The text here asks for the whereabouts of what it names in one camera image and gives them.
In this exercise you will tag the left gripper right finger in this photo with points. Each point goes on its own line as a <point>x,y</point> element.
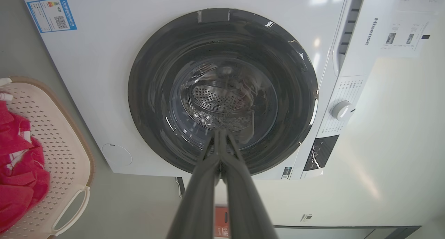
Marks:
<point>247,204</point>

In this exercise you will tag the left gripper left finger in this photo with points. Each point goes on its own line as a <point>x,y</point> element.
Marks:
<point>198,197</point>

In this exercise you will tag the beige perforated laundry basket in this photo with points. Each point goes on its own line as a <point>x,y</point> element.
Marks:
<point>59,145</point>

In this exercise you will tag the red and white clothes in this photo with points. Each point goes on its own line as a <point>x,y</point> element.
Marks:
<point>21,176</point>

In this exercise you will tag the orange box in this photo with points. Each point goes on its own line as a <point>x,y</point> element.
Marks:
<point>221,221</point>

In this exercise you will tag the small dark washer sticker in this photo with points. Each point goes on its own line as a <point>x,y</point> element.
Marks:
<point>286,173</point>

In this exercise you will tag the black washer display panel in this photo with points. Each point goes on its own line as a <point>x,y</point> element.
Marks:
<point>321,152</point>

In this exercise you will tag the round washer filter cover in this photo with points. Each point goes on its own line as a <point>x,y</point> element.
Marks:
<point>116,155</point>

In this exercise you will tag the perforated steel washer drum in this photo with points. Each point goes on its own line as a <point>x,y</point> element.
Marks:
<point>215,98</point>

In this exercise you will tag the dark round washer door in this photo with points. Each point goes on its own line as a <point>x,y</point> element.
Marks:
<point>153,93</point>

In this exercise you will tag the white washer control knob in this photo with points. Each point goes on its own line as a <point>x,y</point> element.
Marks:
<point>342,110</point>

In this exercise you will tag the white front-load washing machine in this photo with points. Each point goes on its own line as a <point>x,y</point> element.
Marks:
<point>104,75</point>

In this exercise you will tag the white detergent drawer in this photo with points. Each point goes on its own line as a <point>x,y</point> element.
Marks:
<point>351,23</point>

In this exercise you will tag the printed paper sheet with photos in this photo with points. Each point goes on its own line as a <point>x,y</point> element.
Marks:
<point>406,37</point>

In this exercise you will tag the blue energy label sticker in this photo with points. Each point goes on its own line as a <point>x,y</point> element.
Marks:
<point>51,15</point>

